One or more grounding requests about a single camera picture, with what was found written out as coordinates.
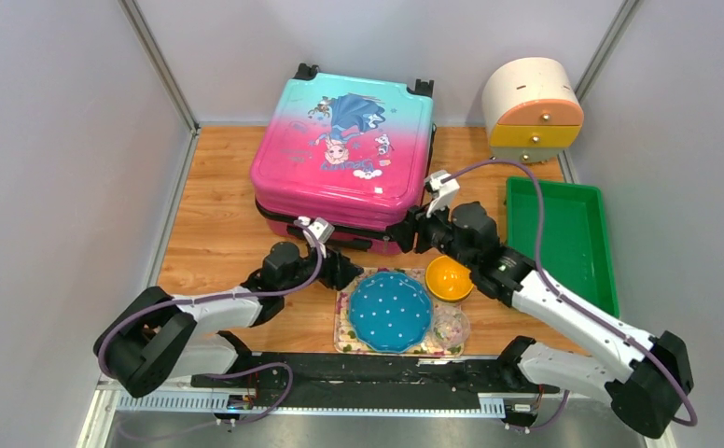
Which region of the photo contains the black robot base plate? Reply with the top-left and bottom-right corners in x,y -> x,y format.
190,352 -> 559,427

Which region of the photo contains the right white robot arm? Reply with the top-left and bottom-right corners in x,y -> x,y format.
386,202 -> 697,439

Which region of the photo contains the pink and teal kids suitcase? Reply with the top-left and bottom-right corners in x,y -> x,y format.
249,63 -> 436,255

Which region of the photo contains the aluminium frame rail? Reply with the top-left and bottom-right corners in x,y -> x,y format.
76,352 -> 678,448

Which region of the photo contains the purple cable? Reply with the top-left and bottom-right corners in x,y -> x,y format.
440,159 -> 699,433
94,217 -> 327,427

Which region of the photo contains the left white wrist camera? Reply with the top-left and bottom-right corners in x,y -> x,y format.
294,216 -> 335,244

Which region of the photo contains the blue polka dot plate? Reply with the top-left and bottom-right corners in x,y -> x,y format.
348,271 -> 433,354

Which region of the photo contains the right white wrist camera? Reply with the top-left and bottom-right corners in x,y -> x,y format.
425,170 -> 460,217

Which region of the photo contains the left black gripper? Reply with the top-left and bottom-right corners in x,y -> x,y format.
280,240 -> 365,297

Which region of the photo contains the green plastic tray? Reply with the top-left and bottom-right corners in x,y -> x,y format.
506,176 -> 620,317

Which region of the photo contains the small clear glass bowl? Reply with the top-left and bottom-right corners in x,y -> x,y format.
428,307 -> 471,349

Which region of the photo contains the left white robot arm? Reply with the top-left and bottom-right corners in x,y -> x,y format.
93,242 -> 364,398

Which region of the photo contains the orange bowl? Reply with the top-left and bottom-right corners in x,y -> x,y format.
424,256 -> 475,303

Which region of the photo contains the round pastel mini drawer cabinet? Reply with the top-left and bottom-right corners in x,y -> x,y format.
481,57 -> 584,163

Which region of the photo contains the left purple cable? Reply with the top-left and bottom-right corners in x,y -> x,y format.
94,217 -> 327,427

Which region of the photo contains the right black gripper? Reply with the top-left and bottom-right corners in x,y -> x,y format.
384,197 -> 475,272

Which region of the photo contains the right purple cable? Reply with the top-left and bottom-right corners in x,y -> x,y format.
440,159 -> 699,433

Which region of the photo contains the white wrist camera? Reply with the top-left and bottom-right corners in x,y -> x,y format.
425,170 -> 460,217
294,216 -> 335,244

